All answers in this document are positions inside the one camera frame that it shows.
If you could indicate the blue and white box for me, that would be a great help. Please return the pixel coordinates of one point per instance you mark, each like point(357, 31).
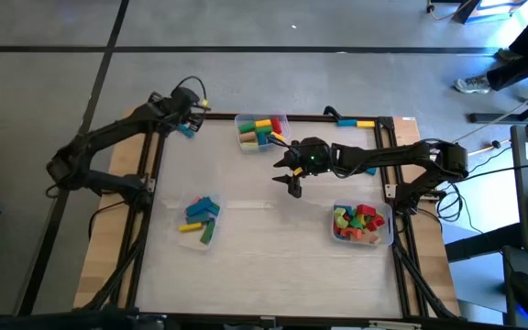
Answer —
point(488, 9)

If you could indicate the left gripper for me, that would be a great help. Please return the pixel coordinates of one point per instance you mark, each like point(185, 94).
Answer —
point(183, 103)

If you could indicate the lime cylinder block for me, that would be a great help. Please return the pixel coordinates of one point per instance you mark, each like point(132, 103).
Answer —
point(250, 146)

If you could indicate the black rig bar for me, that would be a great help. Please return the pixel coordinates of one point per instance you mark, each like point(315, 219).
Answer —
point(62, 323)

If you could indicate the black aluminium table frame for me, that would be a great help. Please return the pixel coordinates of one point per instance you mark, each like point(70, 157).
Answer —
point(218, 117)

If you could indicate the green cylinder block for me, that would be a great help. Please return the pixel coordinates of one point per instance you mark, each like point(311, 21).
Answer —
point(247, 127)

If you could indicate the silver frame corner plate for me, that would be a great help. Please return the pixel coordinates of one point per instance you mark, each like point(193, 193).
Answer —
point(389, 191)
point(150, 184)

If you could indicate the blue arch block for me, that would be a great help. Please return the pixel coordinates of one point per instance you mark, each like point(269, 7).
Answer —
point(349, 212)

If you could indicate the yellow cylinder block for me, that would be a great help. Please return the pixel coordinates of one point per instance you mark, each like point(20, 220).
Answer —
point(278, 136)
point(263, 123)

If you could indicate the natural wood block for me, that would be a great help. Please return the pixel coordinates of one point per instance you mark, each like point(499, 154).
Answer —
point(371, 238)

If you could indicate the yellow long block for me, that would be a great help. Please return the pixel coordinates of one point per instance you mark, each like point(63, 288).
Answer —
point(190, 227)
point(366, 124)

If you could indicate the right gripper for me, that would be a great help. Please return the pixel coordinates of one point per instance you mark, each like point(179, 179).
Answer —
point(312, 156)

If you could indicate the teal long block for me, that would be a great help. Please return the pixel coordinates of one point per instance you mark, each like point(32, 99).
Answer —
point(197, 219)

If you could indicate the green wooden block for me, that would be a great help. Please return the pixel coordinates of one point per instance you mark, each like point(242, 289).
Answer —
point(264, 130)

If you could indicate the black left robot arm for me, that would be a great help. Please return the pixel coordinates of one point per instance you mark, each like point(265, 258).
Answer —
point(108, 133)

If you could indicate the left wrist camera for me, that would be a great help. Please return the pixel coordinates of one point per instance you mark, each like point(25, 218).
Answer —
point(155, 97)

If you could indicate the blue long block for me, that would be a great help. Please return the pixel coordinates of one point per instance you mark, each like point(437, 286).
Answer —
point(346, 122)
point(372, 171)
point(187, 132)

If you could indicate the red cylinder block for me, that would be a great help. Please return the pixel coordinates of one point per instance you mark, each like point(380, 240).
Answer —
point(276, 125)

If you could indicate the pink long block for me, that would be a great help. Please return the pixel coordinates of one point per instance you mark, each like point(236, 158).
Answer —
point(195, 201)

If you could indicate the green small block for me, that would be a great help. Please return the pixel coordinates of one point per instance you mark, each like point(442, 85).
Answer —
point(356, 223)

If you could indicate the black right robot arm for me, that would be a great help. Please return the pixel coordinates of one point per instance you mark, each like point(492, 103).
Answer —
point(406, 156)

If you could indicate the silver bracket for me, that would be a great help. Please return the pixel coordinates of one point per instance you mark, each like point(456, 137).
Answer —
point(394, 325)

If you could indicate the person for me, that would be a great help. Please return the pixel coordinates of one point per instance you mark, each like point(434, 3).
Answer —
point(520, 59)

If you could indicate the blue cylinder block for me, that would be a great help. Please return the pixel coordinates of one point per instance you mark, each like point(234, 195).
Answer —
point(262, 139)

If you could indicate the black desk leg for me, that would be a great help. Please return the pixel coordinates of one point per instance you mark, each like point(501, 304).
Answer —
point(493, 118)

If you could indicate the natural wood cylinder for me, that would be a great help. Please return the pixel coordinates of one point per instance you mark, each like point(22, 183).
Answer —
point(247, 136)

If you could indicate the clear plastic bin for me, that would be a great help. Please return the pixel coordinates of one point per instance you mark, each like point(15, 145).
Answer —
point(186, 240)
point(385, 240)
point(241, 117)

